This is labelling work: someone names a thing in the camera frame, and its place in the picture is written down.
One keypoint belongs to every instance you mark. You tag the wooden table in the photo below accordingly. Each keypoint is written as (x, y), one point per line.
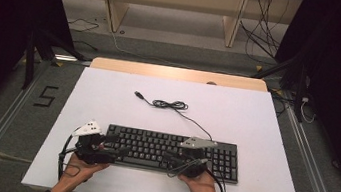
(178, 74)

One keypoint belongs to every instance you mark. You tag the person's left hand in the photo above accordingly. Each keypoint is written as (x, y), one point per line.
(80, 172)

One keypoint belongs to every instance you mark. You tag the black metal stand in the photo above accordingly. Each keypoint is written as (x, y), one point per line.
(299, 87)
(30, 62)

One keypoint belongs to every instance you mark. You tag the black keyboard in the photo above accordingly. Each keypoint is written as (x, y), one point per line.
(151, 149)

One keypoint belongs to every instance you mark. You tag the person's right hand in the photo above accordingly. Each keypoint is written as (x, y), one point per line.
(201, 187)

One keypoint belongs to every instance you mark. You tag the silver metal bar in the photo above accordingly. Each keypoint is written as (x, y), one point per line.
(72, 59)

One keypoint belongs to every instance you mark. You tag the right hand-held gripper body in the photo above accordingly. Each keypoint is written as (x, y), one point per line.
(192, 166)

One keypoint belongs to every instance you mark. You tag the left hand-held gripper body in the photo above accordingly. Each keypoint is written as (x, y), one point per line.
(91, 152)

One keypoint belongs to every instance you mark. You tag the white table board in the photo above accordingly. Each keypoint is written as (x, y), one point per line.
(222, 116)

